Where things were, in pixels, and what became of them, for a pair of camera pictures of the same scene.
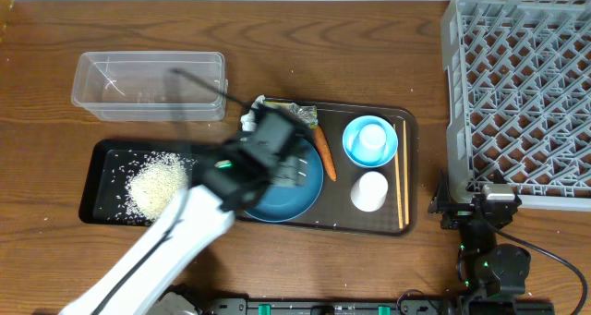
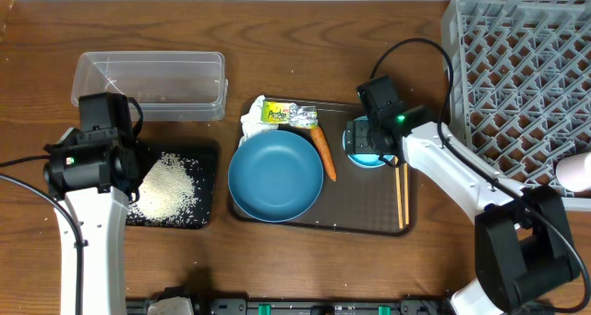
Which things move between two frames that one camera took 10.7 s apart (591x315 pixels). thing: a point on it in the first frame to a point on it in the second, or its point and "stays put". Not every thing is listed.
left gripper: [295, 171] to [133, 150]
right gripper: [459, 212] to [357, 139]
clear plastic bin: [138, 86] stays put
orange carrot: [326, 151] stays put
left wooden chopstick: [397, 175] stays put
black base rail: [379, 307] stays put
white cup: [369, 191] to [573, 172]
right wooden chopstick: [406, 172] stays put
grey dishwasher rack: [518, 98] stays put
